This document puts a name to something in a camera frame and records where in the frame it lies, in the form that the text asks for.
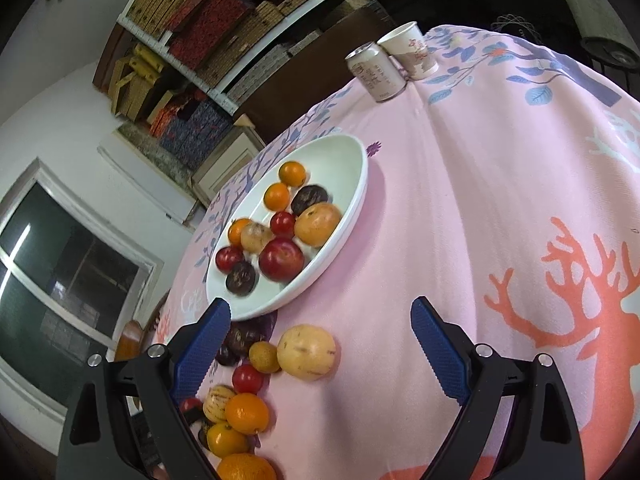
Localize stack of blue patterned boxes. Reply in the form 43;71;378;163
160;100;233;171

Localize small yellow plum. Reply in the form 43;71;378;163
248;341;281;374

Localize brown wooden board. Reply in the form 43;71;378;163
240;0;396;146

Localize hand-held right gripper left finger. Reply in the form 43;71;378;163
56;297;232;480

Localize white paper cup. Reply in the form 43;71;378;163
376;21;440;81

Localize red patterned box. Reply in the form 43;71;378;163
167;0;256;68

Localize dark window with white frame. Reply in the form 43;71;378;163
0;157;166;411

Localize large pale yellow pepino melon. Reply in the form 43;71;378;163
276;325;337;381

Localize yellow wooden frames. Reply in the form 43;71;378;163
107;42;166;121

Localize cardboard box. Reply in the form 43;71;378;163
192;115;266;206

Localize pale pink drink can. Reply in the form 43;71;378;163
345;41;408;105

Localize white metal shelf rack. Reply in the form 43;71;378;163
116;0;401;116

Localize speckled stone slab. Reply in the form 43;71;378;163
117;122;196;186

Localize white leaning board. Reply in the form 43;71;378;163
97;132;201;231

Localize red apple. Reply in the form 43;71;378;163
258;238;306;282

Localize yellow-orange persimmon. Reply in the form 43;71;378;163
294;202;343;247

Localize pink deer print tablecloth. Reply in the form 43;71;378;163
150;25;640;480

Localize white oval plate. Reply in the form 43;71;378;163
206;134;369;322

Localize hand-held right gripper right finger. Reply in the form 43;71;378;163
410;296;586;480

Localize black panel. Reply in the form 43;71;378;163
370;0;640;108

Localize brown wooden chair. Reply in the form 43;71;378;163
114;290;171;362

